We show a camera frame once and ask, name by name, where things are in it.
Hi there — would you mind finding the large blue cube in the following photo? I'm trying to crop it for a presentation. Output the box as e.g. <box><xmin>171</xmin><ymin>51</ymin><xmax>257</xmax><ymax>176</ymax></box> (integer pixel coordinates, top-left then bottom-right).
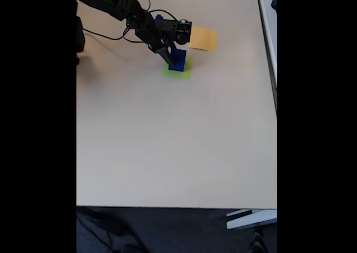
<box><xmin>168</xmin><ymin>49</ymin><xmax>187</xmax><ymax>72</ymax></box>

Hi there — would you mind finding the green square sheet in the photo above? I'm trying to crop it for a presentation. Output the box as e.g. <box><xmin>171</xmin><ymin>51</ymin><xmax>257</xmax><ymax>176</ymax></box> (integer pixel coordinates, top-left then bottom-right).
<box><xmin>161</xmin><ymin>56</ymin><xmax>194</xmax><ymax>81</ymax></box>

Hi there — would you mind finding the orange square sheet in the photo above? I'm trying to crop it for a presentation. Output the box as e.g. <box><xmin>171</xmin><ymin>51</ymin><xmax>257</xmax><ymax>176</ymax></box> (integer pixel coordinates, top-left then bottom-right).
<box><xmin>188</xmin><ymin>26</ymin><xmax>218</xmax><ymax>52</ymax></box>

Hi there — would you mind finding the white neighbouring table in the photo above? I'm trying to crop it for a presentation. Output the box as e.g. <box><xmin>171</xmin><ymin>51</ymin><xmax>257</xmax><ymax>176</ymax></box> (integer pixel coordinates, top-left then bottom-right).
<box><xmin>255</xmin><ymin>0</ymin><xmax>278</xmax><ymax>114</ymax></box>

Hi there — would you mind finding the white grey bar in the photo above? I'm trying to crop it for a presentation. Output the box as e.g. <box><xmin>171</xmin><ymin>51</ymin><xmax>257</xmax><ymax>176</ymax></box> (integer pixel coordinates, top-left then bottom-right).
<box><xmin>225</xmin><ymin>209</ymin><xmax>278</xmax><ymax>231</ymax></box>

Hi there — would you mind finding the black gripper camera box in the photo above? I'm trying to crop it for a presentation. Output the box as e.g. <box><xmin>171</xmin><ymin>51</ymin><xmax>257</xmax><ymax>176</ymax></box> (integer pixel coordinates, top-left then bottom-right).
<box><xmin>175</xmin><ymin>18</ymin><xmax>193</xmax><ymax>45</ymax></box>

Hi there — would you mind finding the thin camera cable loop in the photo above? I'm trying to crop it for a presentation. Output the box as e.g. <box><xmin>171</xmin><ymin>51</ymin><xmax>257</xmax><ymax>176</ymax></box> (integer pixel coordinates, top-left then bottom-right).
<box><xmin>83</xmin><ymin>0</ymin><xmax>181</xmax><ymax>44</ymax></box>

